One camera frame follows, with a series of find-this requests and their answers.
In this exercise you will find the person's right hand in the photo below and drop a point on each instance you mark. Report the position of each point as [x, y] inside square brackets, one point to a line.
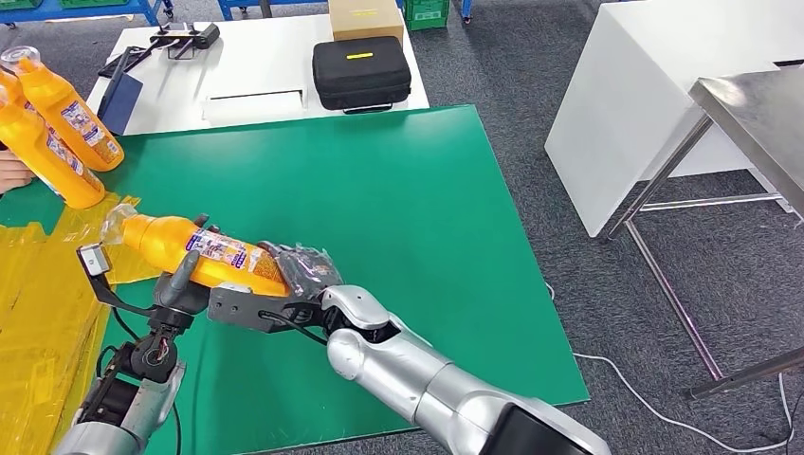
[12, 172]

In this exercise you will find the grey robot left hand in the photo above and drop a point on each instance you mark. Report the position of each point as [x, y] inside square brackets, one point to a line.
[179, 292]

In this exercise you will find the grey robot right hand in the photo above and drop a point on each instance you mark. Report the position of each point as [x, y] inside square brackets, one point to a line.
[311, 270]

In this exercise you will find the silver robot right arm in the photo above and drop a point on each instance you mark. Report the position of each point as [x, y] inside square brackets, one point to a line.
[440, 383]

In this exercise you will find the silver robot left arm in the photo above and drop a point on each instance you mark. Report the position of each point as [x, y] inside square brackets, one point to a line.
[125, 402]

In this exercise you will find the yellow translucent plastic film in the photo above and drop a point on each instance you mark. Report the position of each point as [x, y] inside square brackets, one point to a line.
[38, 326]

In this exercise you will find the black flat tablet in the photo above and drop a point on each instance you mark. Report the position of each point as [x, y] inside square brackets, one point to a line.
[121, 61]

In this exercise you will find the green plastic crate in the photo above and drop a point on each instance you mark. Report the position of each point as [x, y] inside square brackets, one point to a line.
[19, 3]
[425, 14]
[94, 2]

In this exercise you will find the white flat box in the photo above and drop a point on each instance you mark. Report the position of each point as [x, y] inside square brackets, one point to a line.
[254, 107]

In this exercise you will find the blue metal rack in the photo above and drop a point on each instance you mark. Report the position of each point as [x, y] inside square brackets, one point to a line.
[94, 10]
[294, 4]

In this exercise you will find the black zippered carrying case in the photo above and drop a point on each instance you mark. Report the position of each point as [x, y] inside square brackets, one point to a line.
[361, 74]

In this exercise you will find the white desk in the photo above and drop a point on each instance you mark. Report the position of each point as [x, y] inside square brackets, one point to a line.
[264, 63]

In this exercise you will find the black controller with antennas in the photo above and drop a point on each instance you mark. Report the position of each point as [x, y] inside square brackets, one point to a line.
[202, 36]

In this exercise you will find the brown cardboard box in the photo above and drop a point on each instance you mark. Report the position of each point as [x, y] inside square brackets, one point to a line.
[365, 20]

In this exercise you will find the blue rack leg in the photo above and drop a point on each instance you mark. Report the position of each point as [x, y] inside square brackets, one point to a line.
[466, 9]

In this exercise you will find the large white table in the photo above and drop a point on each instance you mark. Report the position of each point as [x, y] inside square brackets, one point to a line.
[628, 94]

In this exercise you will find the stainless steel table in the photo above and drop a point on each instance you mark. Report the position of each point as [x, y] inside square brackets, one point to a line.
[760, 119]

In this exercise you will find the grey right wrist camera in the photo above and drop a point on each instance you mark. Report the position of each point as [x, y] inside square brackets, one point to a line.
[251, 311]

